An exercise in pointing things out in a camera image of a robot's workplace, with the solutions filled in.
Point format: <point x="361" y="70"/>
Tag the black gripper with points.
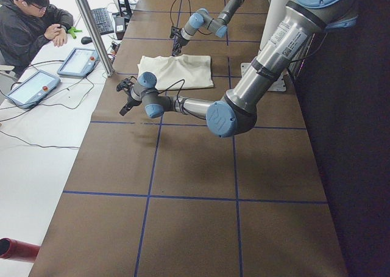
<point x="131" y="99"/>
<point x="178" y="41"/>

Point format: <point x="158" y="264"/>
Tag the cream long-sleeve cat shirt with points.
<point x="194" y="70"/>

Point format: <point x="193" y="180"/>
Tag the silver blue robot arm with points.
<point x="236" y="111"/>
<point x="202" y="18"/>

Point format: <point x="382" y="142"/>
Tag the far teach pendant tablet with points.
<point x="79" y="63"/>

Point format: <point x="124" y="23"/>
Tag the teach pendant tablet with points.
<point x="79" y="63"/>
<point x="33" y="90"/>

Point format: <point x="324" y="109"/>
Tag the black keyboard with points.
<point x="102" y="20"/>

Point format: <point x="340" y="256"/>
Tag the black computer mouse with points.
<point x="86" y="40"/>

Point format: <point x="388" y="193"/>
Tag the near teach pendant tablet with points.
<point x="33" y="90"/>

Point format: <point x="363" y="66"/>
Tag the green plastic tool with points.
<point x="73" y="31"/>

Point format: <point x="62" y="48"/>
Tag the seated person black jacket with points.
<point x="28" y="25"/>

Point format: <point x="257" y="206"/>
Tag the red cylinder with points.
<point x="15" y="250"/>

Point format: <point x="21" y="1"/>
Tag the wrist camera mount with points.
<point x="175" y="32"/>
<point x="126" y="84"/>

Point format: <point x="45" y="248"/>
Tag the aluminium frame post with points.
<point x="92" y="28"/>

